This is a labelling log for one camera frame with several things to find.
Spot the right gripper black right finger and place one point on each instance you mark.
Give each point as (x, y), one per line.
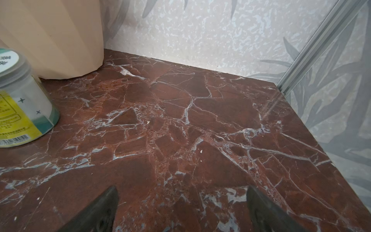
(266, 216)

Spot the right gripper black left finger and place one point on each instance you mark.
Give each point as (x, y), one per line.
(98, 216)

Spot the green yellow labelled round tin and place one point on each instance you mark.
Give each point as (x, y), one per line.
(27, 112)

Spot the aluminium frame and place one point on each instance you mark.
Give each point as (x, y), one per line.
(335, 22)

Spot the beige ribbed flower pot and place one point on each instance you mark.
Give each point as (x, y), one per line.
(60, 39)

